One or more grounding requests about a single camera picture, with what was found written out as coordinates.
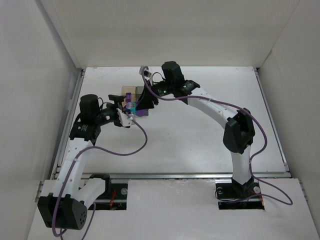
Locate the purple lego piece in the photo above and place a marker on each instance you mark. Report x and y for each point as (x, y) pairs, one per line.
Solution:
(142, 113)

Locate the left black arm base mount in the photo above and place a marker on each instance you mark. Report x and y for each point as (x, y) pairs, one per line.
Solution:
(114, 199)

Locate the aluminium front rail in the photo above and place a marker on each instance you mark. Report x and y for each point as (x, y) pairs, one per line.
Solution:
(202, 175)

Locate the purple and teal lego stack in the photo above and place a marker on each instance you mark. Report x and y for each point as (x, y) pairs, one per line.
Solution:
(130, 103)

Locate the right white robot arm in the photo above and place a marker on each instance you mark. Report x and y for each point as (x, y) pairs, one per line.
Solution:
(237, 124)

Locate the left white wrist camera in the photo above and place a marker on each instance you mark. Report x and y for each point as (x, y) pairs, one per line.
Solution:
(126, 119)

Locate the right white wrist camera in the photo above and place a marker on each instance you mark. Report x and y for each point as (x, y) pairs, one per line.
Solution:
(145, 71)

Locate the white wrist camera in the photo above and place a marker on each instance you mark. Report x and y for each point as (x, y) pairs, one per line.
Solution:
(145, 71)
(126, 119)

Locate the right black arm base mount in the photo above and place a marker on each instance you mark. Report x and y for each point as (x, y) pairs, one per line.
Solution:
(231, 198)

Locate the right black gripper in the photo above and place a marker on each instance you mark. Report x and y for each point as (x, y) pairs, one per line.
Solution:
(152, 90)

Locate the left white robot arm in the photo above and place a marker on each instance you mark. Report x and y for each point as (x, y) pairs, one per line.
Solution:
(67, 204)

